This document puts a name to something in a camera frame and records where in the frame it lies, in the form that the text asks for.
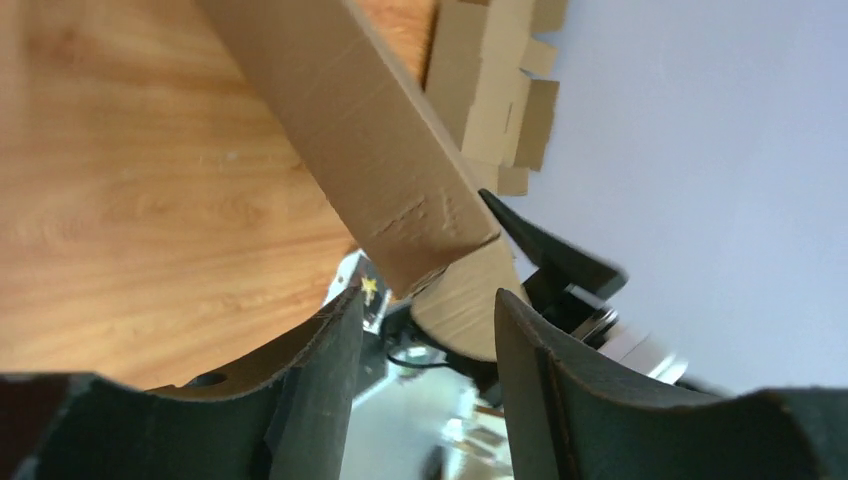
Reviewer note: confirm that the plastic bag with printed card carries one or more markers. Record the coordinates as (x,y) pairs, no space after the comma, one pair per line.
(356,270)

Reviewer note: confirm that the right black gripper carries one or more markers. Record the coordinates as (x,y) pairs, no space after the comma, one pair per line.
(569,289)

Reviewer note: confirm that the flat cardboard box stack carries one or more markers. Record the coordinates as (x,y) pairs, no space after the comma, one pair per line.
(489,81)

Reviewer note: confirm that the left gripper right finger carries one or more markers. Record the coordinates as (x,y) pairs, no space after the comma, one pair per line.
(573,413)

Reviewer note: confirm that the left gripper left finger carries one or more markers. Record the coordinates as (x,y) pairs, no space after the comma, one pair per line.
(280,412)

